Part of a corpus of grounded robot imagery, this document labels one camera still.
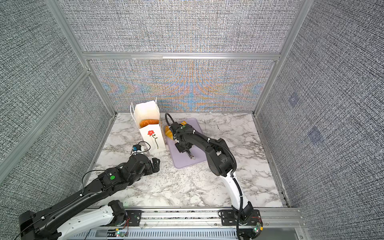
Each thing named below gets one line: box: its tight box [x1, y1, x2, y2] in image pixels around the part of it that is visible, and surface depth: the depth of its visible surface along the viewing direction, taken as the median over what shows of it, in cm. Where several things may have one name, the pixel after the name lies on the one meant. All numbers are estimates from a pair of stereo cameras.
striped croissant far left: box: [165, 125, 174, 140], surface depth 105 cm
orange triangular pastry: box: [139, 119, 159, 129], surface depth 95 cm
